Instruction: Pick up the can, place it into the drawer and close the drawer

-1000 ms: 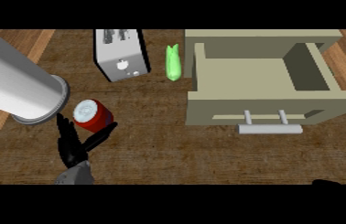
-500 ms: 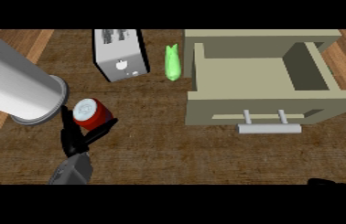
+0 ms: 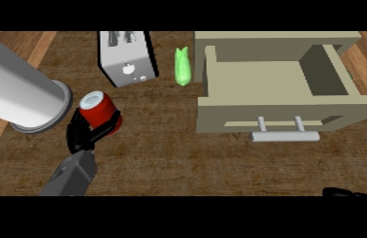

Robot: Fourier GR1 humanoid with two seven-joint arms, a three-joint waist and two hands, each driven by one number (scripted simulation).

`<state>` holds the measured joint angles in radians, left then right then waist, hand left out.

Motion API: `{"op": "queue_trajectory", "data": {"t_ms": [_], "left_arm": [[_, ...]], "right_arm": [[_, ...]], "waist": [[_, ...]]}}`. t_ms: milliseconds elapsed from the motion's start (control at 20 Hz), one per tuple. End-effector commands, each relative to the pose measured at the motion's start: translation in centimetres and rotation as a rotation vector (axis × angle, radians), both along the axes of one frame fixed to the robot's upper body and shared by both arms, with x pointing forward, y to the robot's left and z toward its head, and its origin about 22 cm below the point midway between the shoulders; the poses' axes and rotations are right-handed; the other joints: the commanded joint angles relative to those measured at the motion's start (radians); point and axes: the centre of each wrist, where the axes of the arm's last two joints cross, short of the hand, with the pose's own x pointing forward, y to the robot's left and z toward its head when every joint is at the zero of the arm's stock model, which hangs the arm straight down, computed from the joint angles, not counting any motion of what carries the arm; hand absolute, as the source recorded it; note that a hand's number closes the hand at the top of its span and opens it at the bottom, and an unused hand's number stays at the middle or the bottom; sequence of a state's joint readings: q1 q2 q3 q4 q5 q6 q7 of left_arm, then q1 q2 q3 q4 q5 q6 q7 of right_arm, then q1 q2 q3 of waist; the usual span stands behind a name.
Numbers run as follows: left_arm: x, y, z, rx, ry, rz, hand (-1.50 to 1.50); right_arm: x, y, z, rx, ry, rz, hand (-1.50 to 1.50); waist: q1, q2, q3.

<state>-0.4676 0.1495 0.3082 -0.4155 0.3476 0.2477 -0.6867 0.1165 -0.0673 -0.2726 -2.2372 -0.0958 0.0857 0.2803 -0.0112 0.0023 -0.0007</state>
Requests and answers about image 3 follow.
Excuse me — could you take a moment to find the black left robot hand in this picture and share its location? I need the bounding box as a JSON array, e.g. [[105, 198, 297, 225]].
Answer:
[[67, 108, 124, 155]]

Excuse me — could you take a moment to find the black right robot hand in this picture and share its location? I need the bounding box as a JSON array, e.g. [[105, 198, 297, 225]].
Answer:
[[322, 187, 367, 197]]

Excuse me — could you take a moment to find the red can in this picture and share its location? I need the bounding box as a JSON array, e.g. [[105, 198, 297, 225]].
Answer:
[[79, 90, 126, 137]]

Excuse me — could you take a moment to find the beige drawer front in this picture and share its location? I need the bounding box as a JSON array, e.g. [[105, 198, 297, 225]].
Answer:
[[195, 94, 367, 134]]

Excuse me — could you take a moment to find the large white cylinder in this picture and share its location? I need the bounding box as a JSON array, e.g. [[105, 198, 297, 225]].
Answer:
[[0, 43, 76, 135]]

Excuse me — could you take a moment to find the silver toaster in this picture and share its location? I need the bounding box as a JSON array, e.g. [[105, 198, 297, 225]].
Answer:
[[96, 31, 161, 88]]

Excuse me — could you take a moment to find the green vegetable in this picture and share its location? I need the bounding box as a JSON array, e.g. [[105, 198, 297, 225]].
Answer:
[[174, 46, 193, 87]]

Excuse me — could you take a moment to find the grey drawer handle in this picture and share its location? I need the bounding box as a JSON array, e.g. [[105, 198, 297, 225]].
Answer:
[[249, 116, 322, 143]]

